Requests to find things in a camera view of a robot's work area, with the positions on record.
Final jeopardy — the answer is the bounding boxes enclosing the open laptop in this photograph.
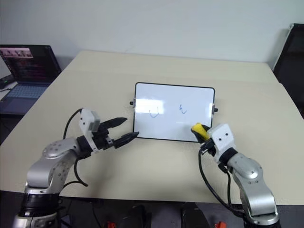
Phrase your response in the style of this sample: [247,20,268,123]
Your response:
[0,45,62,115]

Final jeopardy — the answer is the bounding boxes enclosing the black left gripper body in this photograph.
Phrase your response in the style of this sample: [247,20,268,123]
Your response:
[91,123,115,152]

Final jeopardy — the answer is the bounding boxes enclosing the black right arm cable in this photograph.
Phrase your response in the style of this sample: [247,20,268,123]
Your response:
[198,146,246,216]

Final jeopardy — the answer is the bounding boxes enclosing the black chair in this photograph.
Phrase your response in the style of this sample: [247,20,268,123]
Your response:
[273,23,304,119]

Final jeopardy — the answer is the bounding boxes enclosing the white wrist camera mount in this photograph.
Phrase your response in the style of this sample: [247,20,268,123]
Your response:
[78,108,101,153]
[208,123,237,164]

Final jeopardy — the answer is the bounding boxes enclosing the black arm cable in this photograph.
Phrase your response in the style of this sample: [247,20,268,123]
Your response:
[198,146,246,216]
[62,108,89,187]

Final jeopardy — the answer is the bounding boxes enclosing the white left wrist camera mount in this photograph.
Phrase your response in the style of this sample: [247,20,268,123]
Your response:
[78,108,101,153]

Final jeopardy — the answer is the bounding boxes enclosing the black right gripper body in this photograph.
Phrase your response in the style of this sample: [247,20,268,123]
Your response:
[200,138,216,155]

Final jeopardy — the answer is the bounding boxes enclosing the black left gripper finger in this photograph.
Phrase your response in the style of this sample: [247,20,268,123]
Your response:
[113,132,140,150]
[100,117,128,130]

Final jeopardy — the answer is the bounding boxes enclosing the small black device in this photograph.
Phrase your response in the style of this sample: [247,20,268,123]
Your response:
[0,74,15,90]

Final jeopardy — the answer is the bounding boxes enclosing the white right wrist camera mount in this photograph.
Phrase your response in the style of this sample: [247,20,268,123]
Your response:
[208,123,237,164]

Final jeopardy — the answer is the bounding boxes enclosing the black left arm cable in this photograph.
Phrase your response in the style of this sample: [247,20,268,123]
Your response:
[62,108,89,187]

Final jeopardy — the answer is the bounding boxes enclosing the black-framed whiteboard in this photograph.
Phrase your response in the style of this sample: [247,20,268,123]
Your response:
[130,82,219,143]

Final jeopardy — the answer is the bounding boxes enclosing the yellow eraser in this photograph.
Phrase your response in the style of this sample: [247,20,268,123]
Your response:
[191,122,211,143]

